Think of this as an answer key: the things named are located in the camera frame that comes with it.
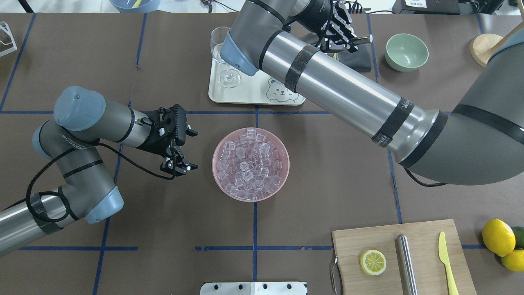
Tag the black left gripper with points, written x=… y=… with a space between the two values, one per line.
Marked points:
x=156 y=143

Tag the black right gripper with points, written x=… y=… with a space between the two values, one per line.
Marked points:
x=318 y=13

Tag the metal ice scoop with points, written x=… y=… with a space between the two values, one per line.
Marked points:
x=335 y=44

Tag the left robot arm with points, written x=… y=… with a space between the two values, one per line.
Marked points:
x=76 y=184

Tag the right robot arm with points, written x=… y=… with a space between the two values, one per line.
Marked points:
x=480 y=142

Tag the pile of clear ice cubes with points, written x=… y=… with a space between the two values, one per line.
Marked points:
x=250 y=164

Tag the grey folded cloth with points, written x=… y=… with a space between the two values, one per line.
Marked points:
x=359 y=61

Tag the green bowl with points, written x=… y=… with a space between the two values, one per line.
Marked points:
x=405 y=52

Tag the pink bowl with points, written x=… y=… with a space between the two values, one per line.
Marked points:
x=250 y=166

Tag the black device at back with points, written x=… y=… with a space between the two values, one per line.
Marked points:
x=446 y=7

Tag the cream bear tray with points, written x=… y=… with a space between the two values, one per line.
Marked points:
x=258 y=89

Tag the clear wine glass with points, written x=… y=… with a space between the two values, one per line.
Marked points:
x=228 y=78

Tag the wooden stand with round base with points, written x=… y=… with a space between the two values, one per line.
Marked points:
x=484 y=46

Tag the blue bowl at back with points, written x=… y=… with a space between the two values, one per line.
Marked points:
x=135 y=6

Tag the wooden cutting board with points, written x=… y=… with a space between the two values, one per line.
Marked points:
x=429 y=271

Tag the half lemon slice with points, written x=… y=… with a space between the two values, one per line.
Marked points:
x=373 y=262

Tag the yellow plastic knife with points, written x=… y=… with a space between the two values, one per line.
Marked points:
x=444 y=258

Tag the steel cylinder muddler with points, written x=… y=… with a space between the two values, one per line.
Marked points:
x=405 y=265

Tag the whole yellow lemon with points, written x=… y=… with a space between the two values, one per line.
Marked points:
x=498 y=237

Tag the green lime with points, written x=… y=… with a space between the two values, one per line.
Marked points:
x=518 y=232

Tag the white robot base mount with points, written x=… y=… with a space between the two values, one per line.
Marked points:
x=255 y=288

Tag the white wire rack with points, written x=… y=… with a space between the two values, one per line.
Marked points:
x=7 y=41

